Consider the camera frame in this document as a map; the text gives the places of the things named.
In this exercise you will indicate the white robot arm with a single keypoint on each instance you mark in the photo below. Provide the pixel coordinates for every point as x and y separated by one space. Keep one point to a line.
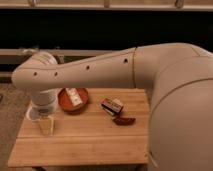
180 76

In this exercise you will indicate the wooden table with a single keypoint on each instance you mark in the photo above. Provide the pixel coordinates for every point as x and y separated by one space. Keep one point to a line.
88 138

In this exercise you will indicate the small dark red dish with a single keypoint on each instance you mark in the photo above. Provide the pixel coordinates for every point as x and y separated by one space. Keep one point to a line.
123 121

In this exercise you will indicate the brown rectangular box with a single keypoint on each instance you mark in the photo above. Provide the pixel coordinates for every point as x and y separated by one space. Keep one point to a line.
114 107

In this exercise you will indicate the red-brown bowl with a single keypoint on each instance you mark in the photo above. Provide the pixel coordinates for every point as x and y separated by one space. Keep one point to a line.
66 105

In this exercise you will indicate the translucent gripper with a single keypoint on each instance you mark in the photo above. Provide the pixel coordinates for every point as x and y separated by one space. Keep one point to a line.
46 124

